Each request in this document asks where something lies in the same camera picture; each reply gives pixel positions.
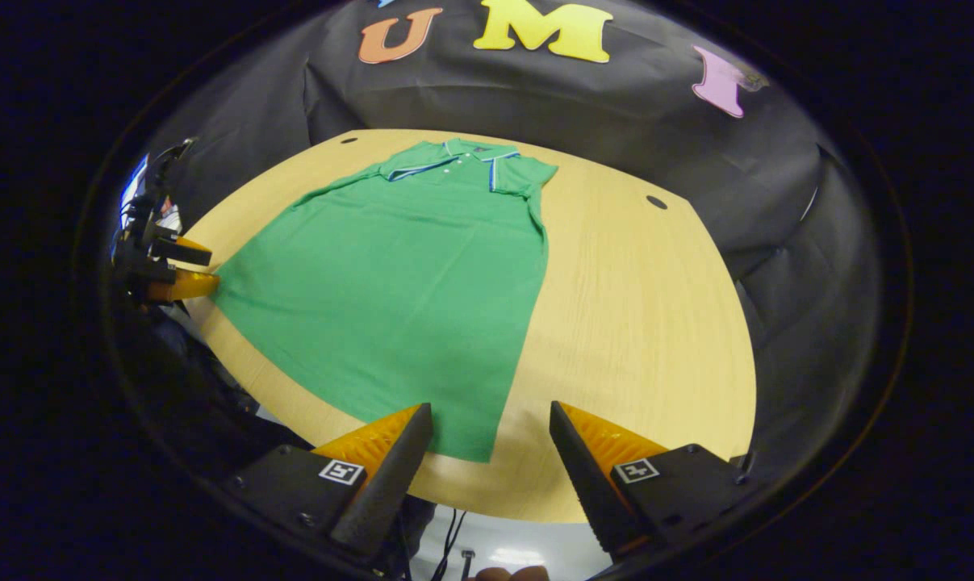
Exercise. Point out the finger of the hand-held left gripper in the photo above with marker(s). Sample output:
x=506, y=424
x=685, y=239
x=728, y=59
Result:
x=188, y=285
x=184, y=253

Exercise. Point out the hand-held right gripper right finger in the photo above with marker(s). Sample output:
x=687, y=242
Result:
x=591, y=488

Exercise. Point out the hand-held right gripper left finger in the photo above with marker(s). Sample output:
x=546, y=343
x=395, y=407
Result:
x=390, y=484

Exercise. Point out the green T-shirt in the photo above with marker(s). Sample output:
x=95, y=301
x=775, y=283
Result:
x=398, y=282

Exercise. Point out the bright blue white screen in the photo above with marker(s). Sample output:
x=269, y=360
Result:
x=135, y=190

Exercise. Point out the black backdrop cloth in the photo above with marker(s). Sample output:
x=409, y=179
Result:
x=535, y=105

